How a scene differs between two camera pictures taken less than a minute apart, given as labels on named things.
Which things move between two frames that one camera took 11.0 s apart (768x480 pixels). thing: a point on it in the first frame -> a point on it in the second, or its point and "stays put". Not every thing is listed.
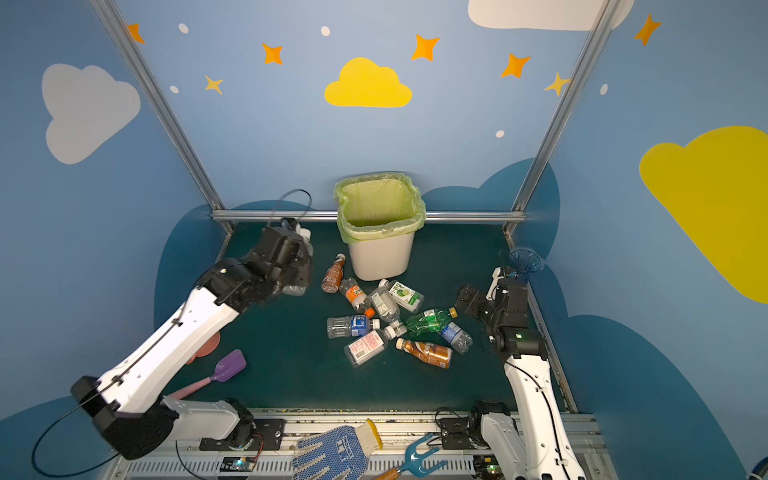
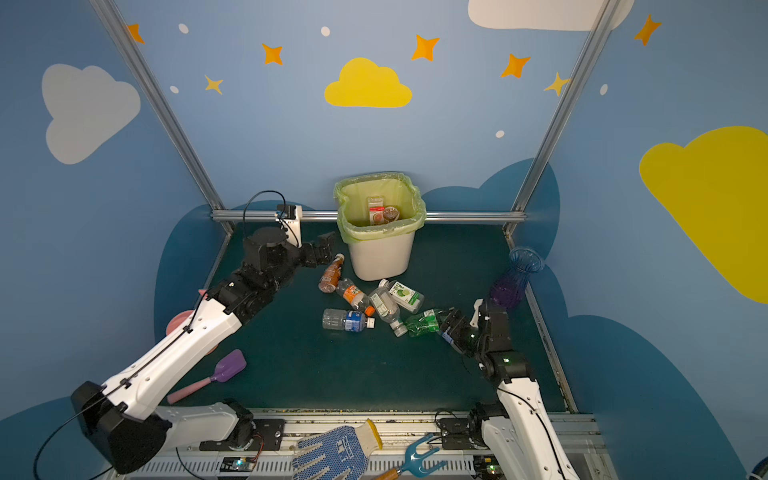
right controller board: (487, 467) stays put
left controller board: (238, 464) stays put
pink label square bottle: (369, 345) -> (376, 206)
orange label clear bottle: (357, 297) stays put
